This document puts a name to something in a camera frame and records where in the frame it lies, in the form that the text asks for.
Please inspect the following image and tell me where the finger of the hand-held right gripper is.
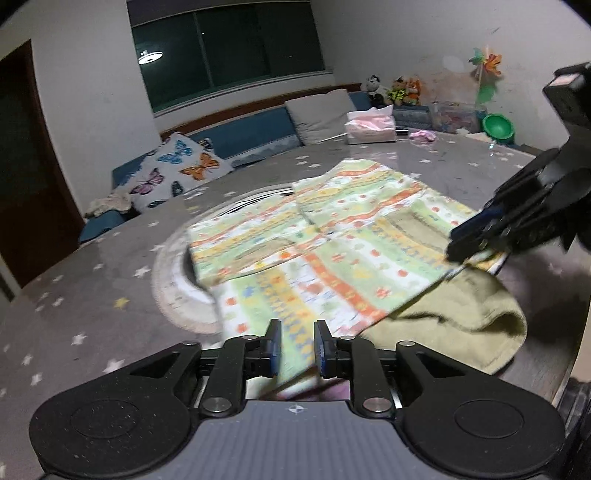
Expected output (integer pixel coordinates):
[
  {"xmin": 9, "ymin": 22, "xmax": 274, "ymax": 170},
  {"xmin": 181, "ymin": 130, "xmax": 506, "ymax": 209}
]
[
  {"xmin": 447, "ymin": 202, "xmax": 562, "ymax": 265},
  {"xmin": 480, "ymin": 148, "xmax": 562, "ymax": 220}
]

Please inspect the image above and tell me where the round black induction cooktop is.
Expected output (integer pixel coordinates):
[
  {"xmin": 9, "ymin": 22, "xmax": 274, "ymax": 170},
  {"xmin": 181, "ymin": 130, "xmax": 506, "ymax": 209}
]
[{"xmin": 171, "ymin": 187, "xmax": 296, "ymax": 330}]

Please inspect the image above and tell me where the plain white pillow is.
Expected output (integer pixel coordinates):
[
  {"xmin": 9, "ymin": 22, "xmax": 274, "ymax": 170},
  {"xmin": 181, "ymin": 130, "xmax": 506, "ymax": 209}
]
[{"xmin": 284, "ymin": 89, "xmax": 358, "ymax": 146}]

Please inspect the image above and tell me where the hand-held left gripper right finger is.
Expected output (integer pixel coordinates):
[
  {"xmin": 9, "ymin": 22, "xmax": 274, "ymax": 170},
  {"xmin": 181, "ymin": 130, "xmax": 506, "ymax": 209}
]
[{"xmin": 314, "ymin": 319, "xmax": 491, "ymax": 419}]

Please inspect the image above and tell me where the blue sofa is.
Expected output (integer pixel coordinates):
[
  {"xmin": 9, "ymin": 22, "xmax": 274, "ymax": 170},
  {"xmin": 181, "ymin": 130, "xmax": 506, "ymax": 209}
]
[{"xmin": 78, "ymin": 83, "xmax": 435, "ymax": 244}]

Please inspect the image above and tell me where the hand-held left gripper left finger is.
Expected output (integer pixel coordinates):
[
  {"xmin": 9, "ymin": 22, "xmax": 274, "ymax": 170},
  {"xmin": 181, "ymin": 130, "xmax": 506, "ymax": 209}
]
[{"xmin": 99, "ymin": 318, "xmax": 283, "ymax": 420}]

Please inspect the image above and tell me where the green plastic bowl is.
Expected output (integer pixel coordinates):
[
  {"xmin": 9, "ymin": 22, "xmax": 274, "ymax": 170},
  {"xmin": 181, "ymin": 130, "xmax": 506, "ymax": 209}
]
[{"xmin": 481, "ymin": 113, "xmax": 517, "ymax": 145}]

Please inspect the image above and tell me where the brown wooden door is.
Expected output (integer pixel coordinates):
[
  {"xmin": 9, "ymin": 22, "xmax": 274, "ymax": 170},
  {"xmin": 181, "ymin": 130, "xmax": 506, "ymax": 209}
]
[{"xmin": 0, "ymin": 39, "xmax": 86, "ymax": 289}]

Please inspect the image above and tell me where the patterned yellow garment olive lining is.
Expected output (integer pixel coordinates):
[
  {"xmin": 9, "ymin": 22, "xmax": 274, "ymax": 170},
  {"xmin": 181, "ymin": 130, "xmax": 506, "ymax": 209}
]
[{"xmin": 187, "ymin": 159, "xmax": 528, "ymax": 398}]

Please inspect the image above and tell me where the colourful pinwheel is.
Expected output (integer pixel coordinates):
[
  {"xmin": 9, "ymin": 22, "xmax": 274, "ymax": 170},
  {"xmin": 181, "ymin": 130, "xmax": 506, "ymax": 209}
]
[{"xmin": 468, "ymin": 46, "xmax": 504, "ymax": 114}]

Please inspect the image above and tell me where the crumpled cream cloth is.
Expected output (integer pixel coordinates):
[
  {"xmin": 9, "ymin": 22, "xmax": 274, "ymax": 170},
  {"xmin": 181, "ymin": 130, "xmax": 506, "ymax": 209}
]
[{"xmin": 87, "ymin": 191, "xmax": 134, "ymax": 217}]

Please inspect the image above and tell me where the grey star tablecloth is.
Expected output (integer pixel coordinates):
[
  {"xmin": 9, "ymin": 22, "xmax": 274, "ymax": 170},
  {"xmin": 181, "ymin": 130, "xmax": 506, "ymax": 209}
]
[{"xmin": 0, "ymin": 131, "xmax": 591, "ymax": 416}]

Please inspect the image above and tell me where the panda plush toy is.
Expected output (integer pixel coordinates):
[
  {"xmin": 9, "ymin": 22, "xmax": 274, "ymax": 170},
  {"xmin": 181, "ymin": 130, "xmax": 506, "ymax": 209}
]
[{"xmin": 361, "ymin": 75, "xmax": 391, "ymax": 107}]

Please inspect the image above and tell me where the butterfly print pillow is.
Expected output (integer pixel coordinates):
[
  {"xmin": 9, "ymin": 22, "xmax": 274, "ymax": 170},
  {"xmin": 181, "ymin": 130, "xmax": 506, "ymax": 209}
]
[{"xmin": 127, "ymin": 132, "xmax": 234, "ymax": 214}]

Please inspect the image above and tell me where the pink tissue pack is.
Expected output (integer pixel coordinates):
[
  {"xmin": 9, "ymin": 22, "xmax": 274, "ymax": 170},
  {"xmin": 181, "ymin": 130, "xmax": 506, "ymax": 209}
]
[{"xmin": 345, "ymin": 105, "xmax": 398, "ymax": 145}]

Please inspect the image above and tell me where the dark glass window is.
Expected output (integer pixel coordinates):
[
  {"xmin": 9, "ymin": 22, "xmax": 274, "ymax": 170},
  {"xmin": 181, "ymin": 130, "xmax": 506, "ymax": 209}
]
[{"xmin": 127, "ymin": 0, "xmax": 333, "ymax": 114}]

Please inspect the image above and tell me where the clear plastic storage box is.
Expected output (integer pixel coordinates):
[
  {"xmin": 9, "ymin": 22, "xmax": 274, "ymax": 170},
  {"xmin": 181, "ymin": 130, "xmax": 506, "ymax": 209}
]
[{"xmin": 429, "ymin": 100, "xmax": 483, "ymax": 134}]

